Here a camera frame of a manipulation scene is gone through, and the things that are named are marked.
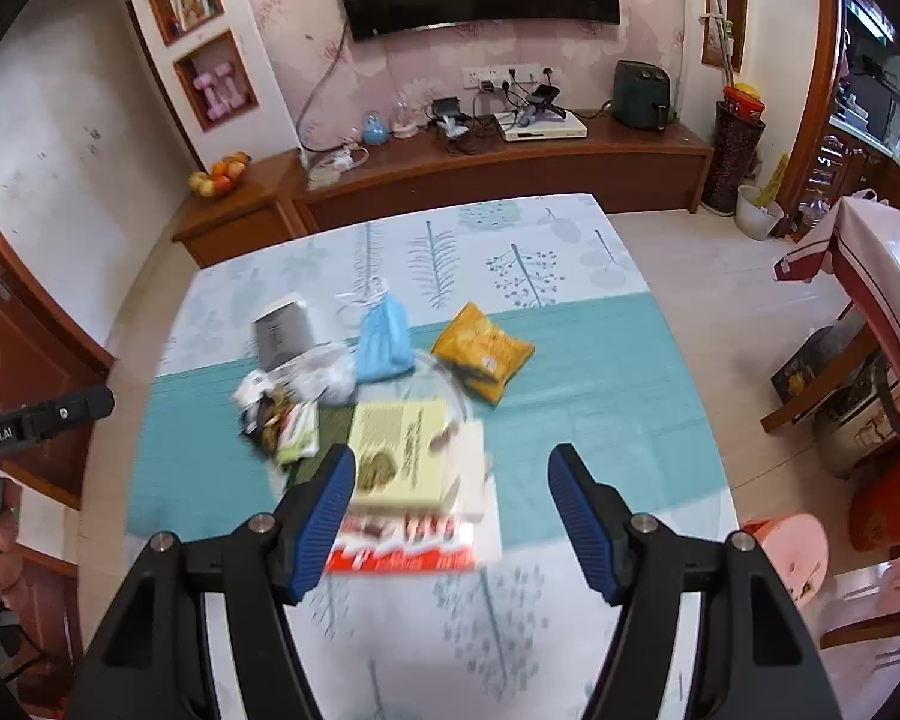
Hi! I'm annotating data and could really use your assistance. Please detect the cream box with black end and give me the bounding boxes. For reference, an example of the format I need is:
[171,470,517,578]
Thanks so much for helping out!
[347,399,488,512]

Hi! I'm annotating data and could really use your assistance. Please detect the white charger with cable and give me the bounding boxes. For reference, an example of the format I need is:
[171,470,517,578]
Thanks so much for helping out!
[306,148,368,185]

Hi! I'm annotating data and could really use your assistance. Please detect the white set-top box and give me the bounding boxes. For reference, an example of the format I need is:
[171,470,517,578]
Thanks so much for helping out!
[501,112,588,142]

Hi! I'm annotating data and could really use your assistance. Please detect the pink tablecloth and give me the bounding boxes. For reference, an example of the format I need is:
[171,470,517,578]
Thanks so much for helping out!
[774,191,900,691]

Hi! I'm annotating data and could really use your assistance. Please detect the grey box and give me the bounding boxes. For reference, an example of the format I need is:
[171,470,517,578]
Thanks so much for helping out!
[251,298,316,372]

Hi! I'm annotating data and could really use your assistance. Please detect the black phone stand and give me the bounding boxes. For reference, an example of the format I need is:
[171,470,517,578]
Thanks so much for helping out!
[521,84,567,125]

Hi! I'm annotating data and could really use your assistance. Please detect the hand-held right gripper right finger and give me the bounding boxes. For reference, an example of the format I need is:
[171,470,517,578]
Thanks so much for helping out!
[549,444,841,720]

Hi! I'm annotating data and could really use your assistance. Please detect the picture frame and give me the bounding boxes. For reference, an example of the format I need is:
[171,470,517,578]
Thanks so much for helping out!
[169,0,215,31]

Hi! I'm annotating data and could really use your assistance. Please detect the wooden television cabinet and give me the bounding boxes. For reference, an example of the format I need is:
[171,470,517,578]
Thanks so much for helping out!
[171,109,715,267]

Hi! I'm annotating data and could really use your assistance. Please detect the white wall sockets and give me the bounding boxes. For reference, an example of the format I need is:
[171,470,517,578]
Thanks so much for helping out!
[461,64,556,91]

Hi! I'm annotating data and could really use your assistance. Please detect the black television cable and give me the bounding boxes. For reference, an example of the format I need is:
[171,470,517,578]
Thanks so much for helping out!
[296,15,350,151]

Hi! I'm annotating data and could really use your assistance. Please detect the dark green air fryer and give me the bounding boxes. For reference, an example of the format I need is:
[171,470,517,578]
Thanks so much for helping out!
[613,60,672,131]

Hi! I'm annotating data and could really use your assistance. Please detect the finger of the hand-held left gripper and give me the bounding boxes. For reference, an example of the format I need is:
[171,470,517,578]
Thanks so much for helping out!
[15,386,116,440]

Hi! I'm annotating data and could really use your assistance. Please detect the brown wooden door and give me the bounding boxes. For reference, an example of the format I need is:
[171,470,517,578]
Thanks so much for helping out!
[0,187,113,511]

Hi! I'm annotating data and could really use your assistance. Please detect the tree print tablecloth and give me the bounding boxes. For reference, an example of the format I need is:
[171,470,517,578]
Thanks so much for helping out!
[124,193,743,720]

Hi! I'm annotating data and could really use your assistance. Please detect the dark woven stand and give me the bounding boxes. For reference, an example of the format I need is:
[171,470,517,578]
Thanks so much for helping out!
[701,101,766,215]

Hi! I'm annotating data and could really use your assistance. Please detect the bowl of fruit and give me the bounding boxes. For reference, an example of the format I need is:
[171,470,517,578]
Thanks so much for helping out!
[189,154,252,200]

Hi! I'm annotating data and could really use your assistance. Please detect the white plastic bag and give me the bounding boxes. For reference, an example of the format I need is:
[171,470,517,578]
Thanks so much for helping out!
[270,345,357,406]

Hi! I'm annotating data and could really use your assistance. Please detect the yellow snack bag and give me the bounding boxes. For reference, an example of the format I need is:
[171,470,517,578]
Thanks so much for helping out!
[430,302,536,406]

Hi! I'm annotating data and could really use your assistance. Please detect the person's left hand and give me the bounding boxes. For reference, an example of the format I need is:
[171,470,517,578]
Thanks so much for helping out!
[0,506,25,605]

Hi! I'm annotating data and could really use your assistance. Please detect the silver pressure cooker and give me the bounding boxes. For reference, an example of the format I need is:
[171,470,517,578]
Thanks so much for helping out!
[812,360,900,481]

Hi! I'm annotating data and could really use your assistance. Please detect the red white chocolate box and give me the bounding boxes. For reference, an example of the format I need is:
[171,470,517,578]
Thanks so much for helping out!
[322,420,505,575]

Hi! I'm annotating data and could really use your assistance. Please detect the black cardboard box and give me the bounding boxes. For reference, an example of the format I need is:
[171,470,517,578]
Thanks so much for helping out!
[770,326,856,406]

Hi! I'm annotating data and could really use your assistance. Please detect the pink dumbbell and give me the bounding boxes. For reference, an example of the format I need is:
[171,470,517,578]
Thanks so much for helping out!
[193,73,226,119]
[217,69,250,110]

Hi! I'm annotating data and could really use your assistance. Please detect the mop stick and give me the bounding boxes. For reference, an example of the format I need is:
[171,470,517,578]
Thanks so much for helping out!
[709,0,736,91]

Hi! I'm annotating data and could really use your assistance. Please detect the white bucket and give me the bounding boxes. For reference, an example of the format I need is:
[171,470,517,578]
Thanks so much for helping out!
[735,184,785,241]

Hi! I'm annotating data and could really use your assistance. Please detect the pink plastic stool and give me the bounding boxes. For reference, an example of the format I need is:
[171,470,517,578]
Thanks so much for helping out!
[742,514,830,608]

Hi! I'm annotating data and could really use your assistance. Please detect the blue face mask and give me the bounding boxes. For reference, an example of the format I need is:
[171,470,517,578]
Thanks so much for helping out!
[337,277,416,383]

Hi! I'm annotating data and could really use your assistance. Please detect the pile of dark candy wrappers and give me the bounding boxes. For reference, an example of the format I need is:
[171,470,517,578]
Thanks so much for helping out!
[232,371,301,458]

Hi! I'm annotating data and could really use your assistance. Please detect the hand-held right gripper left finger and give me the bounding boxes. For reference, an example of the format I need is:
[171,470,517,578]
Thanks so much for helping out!
[67,444,357,720]

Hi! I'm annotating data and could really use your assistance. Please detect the pale green packet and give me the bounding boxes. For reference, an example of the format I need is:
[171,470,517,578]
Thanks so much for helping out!
[276,399,322,466]

